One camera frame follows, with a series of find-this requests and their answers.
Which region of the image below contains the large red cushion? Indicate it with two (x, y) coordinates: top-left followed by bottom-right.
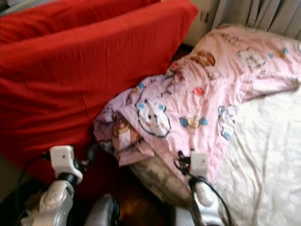
(0, 0), (199, 182)

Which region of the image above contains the silver robot left leg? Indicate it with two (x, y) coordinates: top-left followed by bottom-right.
(82, 194), (120, 226)

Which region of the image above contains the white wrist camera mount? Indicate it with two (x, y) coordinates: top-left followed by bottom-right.
(189, 151), (209, 178)
(49, 145), (83, 185)

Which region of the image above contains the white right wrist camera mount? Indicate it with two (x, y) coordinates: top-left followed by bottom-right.
(189, 151), (209, 178)

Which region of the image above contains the pink cartoon print blanket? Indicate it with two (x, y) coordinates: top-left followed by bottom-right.
(93, 26), (301, 184)

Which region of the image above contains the silver robot right leg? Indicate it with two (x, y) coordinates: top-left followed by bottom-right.
(172, 207), (191, 226)

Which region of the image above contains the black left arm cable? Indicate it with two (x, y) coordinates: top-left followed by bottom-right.
(15, 155), (52, 198)

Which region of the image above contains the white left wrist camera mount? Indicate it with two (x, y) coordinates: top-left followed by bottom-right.
(49, 145), (83, 185)

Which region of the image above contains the black round trash bin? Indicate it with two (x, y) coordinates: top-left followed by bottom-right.
(0, 188), (48, 226)

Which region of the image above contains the silver robot leg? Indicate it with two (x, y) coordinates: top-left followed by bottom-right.
(172, 207), (191, 226)
(82, 194), (120, 226)

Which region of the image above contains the grey pleated curtain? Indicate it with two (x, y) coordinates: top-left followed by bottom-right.
(209, 0), (301, 40)

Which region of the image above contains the thin red cushion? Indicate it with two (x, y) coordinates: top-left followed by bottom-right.
(0, 0), (160, 45)

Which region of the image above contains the beige floral bed cover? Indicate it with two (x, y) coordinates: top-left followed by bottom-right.
(129, 87), (301, 226)

